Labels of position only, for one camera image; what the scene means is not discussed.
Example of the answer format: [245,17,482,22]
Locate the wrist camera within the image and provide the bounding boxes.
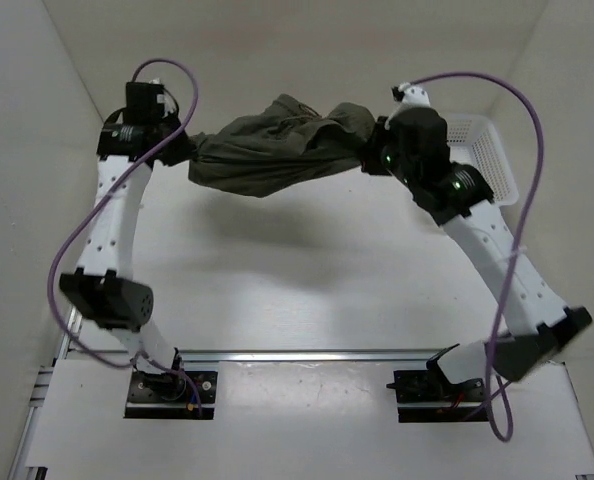
[123,81,167,126]
[386,82,450,177]

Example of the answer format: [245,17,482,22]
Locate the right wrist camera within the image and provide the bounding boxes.
[386,82,450,177]

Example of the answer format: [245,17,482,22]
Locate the white perforated plastic basket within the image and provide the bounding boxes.
[445,114,519,206]

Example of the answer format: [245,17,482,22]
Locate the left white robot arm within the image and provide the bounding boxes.
[58,110,191,401]

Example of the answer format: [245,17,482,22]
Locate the left aluminium rail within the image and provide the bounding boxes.
[7,335,72,480]

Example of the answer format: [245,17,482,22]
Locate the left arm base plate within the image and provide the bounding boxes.
[124,370,218,421]

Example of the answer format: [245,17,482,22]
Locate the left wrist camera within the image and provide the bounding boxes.
[123,81,167,126]

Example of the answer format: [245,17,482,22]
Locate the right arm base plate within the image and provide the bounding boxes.
[386,370,488,423]

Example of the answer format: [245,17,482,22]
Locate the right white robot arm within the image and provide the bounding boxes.
[361,108,592,400]

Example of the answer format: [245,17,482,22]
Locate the front aluminium rail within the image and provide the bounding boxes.
[181,349,437,363]

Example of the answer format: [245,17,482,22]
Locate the olive green shorts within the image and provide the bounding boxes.
[188,94,376,198]

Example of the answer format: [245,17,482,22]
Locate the aluminium rail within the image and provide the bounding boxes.
[181,349,437,363]
[7,335,72,480]

